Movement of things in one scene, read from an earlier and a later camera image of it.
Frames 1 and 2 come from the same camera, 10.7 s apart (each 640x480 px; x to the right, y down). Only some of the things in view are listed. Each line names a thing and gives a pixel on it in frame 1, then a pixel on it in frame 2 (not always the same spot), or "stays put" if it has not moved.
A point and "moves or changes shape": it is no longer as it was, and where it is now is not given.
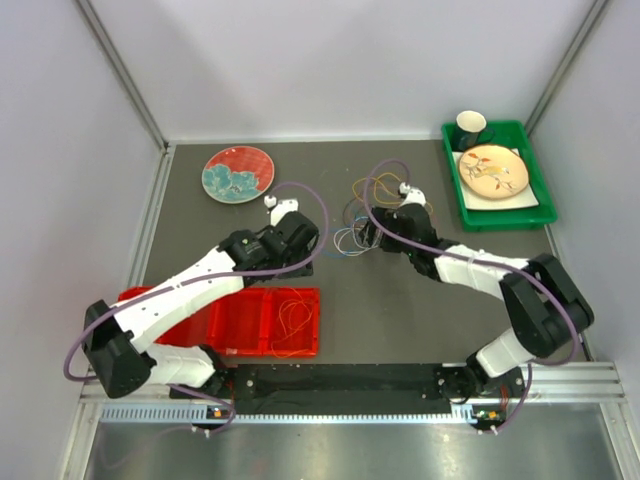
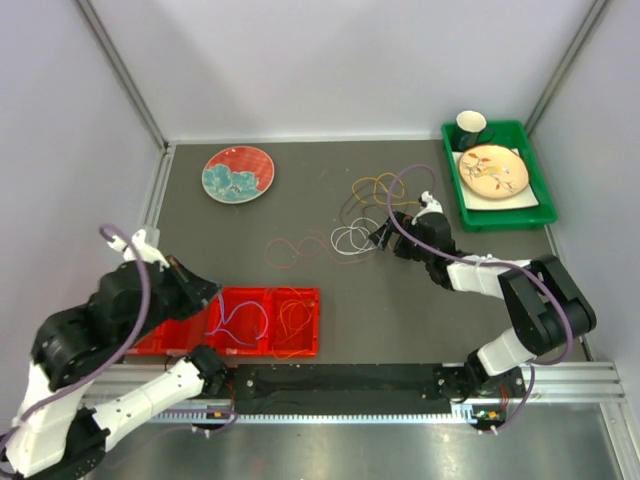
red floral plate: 236,174 stays put
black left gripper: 303,270 to 198,291
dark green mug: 471,130 stays put
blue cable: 340,228 moves or changes shape
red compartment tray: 255,322 stays put
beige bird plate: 494,171 stays put
